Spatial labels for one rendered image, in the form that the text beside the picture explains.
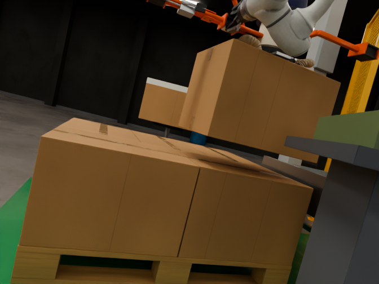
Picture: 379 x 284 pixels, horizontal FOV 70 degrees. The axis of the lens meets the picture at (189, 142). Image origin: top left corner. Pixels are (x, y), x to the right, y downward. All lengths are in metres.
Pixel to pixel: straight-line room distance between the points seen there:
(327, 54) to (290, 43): 1.82
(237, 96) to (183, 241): 0.65
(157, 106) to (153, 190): 1.66
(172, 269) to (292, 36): 1.03
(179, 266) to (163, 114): 1.70
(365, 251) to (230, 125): 0.63
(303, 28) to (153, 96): 1.83
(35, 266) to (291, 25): 1.26
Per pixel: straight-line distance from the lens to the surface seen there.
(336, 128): 0.85
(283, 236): 1.44
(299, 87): 1.32
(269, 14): 1.08
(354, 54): 1.44
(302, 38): 1.11
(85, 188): 1.08
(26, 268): 1.22
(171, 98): 2.67
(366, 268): 0.84
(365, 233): 0.81
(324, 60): 2.89
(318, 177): 1.51
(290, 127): 1.31
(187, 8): 1.32
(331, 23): 3.05
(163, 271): 1.26
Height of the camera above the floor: 0.72
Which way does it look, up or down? 4 degrees down
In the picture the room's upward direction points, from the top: 14 degrees clockwise
